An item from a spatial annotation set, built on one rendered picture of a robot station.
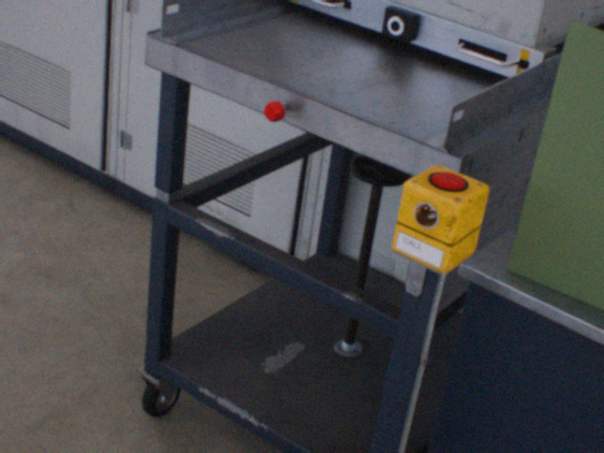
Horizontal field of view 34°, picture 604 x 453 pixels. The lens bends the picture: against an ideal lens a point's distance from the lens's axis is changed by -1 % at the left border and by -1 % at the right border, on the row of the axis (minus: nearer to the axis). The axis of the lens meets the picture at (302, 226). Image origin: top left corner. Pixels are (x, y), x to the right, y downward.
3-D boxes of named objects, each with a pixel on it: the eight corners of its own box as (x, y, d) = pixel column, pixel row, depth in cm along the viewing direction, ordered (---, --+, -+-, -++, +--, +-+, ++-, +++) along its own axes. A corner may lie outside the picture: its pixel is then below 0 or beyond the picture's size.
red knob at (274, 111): (276, 126, 153) (279, 107, 152) (260, 119, 155) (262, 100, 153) (293, 119, 156) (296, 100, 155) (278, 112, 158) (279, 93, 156)
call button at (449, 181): (452, 200, 119) (455, 189, 118) (423, 189, 120) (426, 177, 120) (468, 190, 121) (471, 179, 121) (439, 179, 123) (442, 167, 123)
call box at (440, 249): (444, 278, 120) (460, 203, 115) (388, 252, 124) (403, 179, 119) (475, 254, 126) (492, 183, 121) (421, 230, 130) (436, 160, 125)
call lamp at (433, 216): (430, 236, 118) (436, 211, 116) (406, 226, 120) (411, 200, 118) (436, 232, 119) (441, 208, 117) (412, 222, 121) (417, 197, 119)
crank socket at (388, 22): (407, 44, 174) (412, 16, 172) (378, 34, 177) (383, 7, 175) (414, 40, 176) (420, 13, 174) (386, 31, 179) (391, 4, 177)
